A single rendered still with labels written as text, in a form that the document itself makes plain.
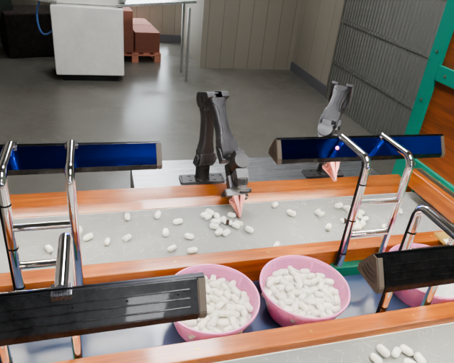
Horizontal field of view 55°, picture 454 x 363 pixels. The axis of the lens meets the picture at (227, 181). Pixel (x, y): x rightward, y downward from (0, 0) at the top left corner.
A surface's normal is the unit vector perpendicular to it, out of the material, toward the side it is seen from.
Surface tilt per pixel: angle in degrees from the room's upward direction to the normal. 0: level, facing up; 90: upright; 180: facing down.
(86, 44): 90
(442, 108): 90
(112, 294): 58
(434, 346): 0
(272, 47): 90
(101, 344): 0
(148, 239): 0
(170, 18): 90
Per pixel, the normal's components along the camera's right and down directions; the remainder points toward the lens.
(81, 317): 0.27, -0.04
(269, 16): 0.26, 0.50
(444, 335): 0.10, -0.87
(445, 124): -0.96, 0.05
